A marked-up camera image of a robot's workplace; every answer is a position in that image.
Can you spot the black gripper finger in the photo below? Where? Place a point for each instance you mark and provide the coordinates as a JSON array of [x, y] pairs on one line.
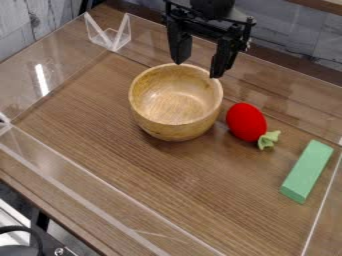
[[180, 42], [224, 58]]

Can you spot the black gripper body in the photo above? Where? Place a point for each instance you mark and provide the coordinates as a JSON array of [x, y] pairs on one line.
[[212, 19]]

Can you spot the red plush fruit green leaf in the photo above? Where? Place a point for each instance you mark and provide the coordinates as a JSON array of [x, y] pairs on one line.
[[248, 125]]

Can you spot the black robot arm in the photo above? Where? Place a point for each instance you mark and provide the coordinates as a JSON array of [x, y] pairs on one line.
[[213, 20]]

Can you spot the wooden bowl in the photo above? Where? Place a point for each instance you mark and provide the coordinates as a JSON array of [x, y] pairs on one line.
[[176, 101]]

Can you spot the green rectangular block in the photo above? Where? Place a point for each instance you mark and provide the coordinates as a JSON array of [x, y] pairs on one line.
[[307, 171]]

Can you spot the clear acrylic corner bracket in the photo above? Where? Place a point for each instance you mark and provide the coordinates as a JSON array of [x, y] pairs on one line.
[[110, 38]]

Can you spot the black table leg bracket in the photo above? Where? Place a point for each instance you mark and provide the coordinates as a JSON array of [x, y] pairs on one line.
[[59, 242]]

